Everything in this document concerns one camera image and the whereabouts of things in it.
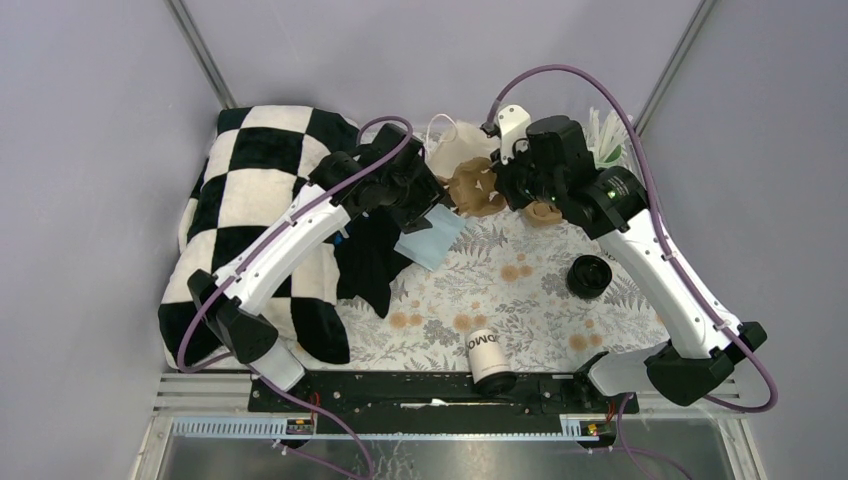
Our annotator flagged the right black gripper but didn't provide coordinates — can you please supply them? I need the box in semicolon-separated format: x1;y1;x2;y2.
488;135;563;212

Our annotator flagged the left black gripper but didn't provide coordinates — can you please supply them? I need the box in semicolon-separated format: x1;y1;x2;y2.
382;156;455;233

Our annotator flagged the light blue paper bag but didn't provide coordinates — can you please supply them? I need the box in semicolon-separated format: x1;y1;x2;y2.
393;112;501;273

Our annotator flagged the white paper coffee cup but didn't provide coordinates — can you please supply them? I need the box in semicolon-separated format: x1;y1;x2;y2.
465;328;511;382

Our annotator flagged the brown cardboard cup carrier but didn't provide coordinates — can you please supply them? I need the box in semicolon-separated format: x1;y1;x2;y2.
440;157;507;218

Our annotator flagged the black plastic cup lid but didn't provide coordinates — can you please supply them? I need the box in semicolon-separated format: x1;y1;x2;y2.
473;371;518;398

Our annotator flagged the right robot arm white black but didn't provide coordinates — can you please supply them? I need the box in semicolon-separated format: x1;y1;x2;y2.
491;152;767;412

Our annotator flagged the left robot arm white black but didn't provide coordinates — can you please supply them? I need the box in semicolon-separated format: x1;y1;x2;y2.
177;116;444;411

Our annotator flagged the black t-shirt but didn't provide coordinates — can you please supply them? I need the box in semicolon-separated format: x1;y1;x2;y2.
333;210;412;318

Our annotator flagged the white wrapped straws bundle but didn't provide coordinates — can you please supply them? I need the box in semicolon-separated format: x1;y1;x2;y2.
583;107;630;168

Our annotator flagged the green straw holder cup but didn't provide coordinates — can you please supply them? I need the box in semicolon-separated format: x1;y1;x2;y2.
596;144;627;168

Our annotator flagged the floral patterned table mat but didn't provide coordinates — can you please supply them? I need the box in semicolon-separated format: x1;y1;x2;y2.
218;130;670;374

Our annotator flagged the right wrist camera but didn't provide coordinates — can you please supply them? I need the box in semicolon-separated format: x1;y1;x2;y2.
483;104;531;165

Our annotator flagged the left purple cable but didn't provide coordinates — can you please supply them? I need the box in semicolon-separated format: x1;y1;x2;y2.
174;115;415;480

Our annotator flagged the purple cable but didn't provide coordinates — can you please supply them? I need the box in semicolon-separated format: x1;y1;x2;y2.
486;63;780;480
174;115;415;480

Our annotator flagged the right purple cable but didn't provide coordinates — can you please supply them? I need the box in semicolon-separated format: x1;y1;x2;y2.
486;63;780;480

